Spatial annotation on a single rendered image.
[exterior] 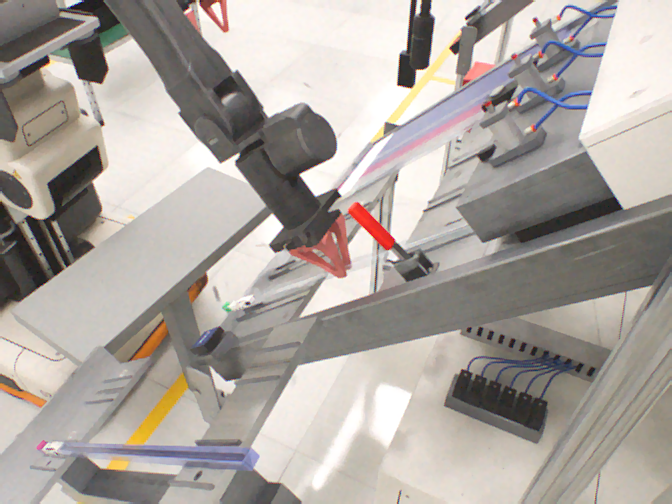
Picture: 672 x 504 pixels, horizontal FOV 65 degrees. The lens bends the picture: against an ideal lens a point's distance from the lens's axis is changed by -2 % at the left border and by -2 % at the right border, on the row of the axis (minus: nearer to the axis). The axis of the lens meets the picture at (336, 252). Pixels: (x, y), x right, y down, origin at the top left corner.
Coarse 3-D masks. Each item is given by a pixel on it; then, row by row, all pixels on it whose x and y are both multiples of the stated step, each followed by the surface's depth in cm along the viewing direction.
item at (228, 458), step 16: (64, 448) 68; (80, 448) 65; (96, 448) 61; (112, 448) 58; (128, 448) 56; (144, 448) 53; (160, 448) 51; (176, 448) 49; (192, 448) 47; (208, 448) 45; (224, 448) 44; (240, 448) 42; (176, 464) 49; (192, 464) 46; (208, 464) 44; (224, 464) 42; (240, 464) 41
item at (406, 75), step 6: (402, 54) 68; (402, 60) 68; (408, 60) 68; (402, 66) 69; (408, 66) 68; (402, 72) 69; (408, 72) 69; (414, 72) 69; (402, 78) 70; (408, 78) 69; (414, 78) 70; (402, 84) 70; (408, 84) 70; (414, 84) 70
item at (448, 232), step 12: (444, 228) 60; (456, 228) 59; (468, 228) 58; (408, 240) 64; (420, 240) 62; (432, 240) 61; (444, 240) 60; (372, 252) 68; (384, 252) 66; (348, 264) 71; (360, 264) 69; (372, 264) 68; (312, 276) 76; (324, 276) 74; (276, 288) 82; (288, 288) 80; (300, 288) 79; (252, 300) 86; (264, 300) 85; (228, 312) 92
